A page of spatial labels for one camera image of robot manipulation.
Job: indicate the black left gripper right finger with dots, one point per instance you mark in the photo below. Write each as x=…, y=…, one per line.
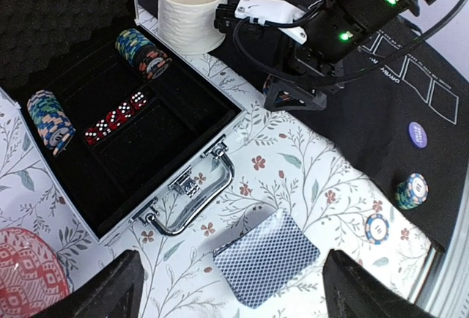
x=351, y=291

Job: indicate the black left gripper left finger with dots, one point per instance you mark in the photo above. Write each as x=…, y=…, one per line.
x=115, y=291

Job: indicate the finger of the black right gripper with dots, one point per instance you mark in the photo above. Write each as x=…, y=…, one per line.
x=315, y=101

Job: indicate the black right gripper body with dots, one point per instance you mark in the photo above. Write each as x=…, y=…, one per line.
x=317, y=50

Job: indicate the single blue ten chip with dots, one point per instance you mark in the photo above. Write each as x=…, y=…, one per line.
x=376, y=229

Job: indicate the purple small blind button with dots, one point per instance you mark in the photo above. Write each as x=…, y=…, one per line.
x=417, y=135

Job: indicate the blue green moved chip stack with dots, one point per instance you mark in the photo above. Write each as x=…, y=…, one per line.
x=412, y=192

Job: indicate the red black moved chip stack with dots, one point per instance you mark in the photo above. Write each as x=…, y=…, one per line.
x=277, y=99

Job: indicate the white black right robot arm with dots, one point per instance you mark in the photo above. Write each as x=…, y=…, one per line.
x=373, y=15

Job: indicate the floral table cloth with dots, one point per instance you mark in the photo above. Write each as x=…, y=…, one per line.
x=278, y=162

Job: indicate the red patterned bowl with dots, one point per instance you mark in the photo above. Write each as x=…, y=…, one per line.
x=32, y=277

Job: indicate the blue playing card deck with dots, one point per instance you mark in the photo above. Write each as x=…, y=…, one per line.
x=259, y=263

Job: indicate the white ceramic cup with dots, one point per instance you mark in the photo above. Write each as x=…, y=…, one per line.
x=188, y=26

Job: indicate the aluminium poker chip case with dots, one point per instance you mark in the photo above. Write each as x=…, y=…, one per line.
x=127, y=129

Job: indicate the row of red dice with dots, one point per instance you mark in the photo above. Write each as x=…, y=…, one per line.
x=116, y=118

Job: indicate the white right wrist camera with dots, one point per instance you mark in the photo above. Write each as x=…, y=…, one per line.
x=279, y=14

